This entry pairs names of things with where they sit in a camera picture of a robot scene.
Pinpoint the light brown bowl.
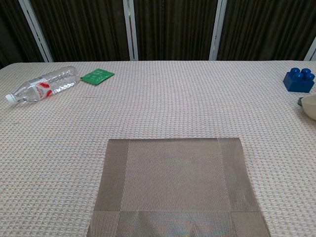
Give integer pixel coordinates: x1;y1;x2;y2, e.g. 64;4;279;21
301;95;316;121

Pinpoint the clear plastic water bottle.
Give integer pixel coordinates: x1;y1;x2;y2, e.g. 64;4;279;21
5;66;81;104

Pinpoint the blue toy building block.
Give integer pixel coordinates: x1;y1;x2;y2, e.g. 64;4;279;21
282;68;316;93

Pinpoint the green sachet packet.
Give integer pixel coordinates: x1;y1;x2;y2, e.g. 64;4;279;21
80;68;115;86

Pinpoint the pink woven tablecloth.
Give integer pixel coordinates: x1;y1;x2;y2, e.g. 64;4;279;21
0;60;316;237

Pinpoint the grey aluminium partition post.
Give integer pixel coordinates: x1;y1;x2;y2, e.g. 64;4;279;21
209;0;228;61
304;39;316;61
122;0;139;61
18;0;54;63

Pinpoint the black pleated curtain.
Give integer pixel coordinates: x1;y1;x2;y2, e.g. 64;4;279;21
0;0;316;70

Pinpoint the brown woven placemat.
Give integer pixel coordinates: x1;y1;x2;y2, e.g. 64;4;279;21
86;137;272;237

